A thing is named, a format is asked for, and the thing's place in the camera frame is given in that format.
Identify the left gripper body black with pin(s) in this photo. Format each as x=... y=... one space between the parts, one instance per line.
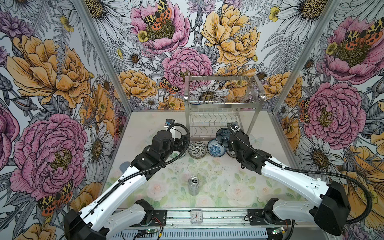
x=176 y=146

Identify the blue floral bowl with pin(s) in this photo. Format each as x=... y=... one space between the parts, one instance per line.
x=215 y=149

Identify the dark grey petal bowl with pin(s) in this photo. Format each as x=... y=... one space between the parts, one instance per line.
x=222 y=137

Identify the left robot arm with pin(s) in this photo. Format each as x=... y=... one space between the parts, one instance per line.
x=111 y=199

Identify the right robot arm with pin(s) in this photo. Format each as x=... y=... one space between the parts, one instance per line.
x=325 y=204

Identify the steel two-tier dish rack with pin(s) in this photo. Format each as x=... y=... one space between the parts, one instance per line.
x=213 y=101

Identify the dark speckled pattern bowl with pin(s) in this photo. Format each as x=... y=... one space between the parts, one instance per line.
x=231 y=153

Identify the silver drink can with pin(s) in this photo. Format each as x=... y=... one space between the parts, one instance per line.
x=194 y=184

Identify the small white clock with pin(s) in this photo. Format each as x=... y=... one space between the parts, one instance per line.
x=196 y=216

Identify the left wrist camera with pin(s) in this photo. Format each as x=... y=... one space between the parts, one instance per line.
x=169 y=123

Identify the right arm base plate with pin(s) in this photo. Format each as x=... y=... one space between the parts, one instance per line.
x=258 y=217

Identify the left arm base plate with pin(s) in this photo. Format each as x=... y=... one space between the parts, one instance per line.
x=155 y=218

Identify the aluminium front rail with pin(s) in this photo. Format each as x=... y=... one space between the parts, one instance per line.
x=180 y=218

